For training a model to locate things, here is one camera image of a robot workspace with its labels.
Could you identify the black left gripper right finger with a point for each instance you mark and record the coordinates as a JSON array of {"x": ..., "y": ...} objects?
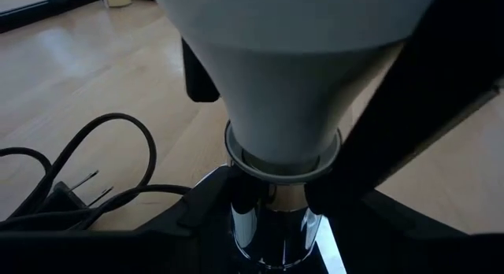
[{"x": 393, "y": 242}]

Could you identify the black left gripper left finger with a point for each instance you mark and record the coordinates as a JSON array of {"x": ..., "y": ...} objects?
[{"x": 189, "y": 234}]

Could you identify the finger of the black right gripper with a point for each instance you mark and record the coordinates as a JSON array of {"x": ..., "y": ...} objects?
[
  {"x": 199, "y": 85},
  {"x": 433, "y": 89}
]

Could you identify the chrome lamp base with socket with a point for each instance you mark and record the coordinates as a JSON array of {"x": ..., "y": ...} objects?
[{"x": 275, "y": 242}]

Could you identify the white frosted lightbulb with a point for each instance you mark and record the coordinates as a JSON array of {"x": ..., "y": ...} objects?
[{"x": 287, "y": 89}]

